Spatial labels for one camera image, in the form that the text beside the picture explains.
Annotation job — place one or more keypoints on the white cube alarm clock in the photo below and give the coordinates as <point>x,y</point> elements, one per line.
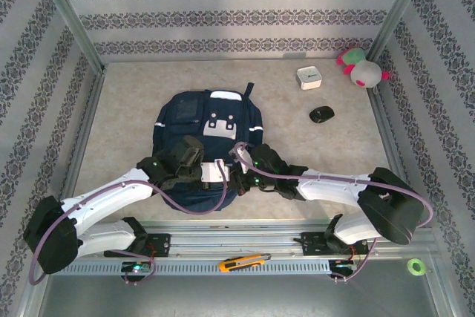
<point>308,77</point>

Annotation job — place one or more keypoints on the green tape roll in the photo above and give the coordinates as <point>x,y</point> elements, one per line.
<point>412,265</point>

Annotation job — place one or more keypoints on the grey metal frame post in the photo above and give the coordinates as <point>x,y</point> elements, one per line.
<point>70,23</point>
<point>399,12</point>

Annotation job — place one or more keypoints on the green-lit controller board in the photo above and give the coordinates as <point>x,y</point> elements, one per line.
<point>136,267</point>
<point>343,264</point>

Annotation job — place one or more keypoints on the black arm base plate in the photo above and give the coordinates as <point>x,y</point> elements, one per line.
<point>161,244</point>
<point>313,242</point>

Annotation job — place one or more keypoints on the white pink green plush toy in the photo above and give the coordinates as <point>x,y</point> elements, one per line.
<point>365,74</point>

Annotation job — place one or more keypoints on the yellow utility knife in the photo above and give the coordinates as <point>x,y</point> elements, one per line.
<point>241,262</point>

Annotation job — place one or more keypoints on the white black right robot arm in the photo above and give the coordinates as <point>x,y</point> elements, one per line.
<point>334,189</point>

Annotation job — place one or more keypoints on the navy blue student backpack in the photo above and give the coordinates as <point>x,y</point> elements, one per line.
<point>185,120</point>

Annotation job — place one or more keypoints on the black computer mouse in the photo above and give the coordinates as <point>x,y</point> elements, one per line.
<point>322,114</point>

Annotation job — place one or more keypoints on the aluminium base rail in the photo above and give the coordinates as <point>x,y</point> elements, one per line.
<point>237,237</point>

